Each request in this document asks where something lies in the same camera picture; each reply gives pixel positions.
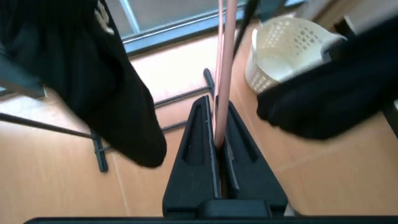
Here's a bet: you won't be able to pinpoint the white laundry basket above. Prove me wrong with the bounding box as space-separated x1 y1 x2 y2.
244 16 348 94

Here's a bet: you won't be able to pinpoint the black clothes rack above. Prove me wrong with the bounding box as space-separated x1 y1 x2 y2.
0 0 261 174

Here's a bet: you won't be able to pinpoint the pink clothes hanger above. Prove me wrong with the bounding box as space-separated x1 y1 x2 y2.
213 0 239 150

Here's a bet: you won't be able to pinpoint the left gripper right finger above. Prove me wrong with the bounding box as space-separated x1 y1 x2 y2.
219 101 289 215

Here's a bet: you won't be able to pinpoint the window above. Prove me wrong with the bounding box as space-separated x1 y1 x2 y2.
0 0 307 99

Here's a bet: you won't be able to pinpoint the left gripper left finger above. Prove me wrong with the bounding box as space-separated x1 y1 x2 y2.
162 95 221 217

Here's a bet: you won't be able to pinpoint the black shorts with white cords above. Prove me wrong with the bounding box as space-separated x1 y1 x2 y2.
0 0 168 169

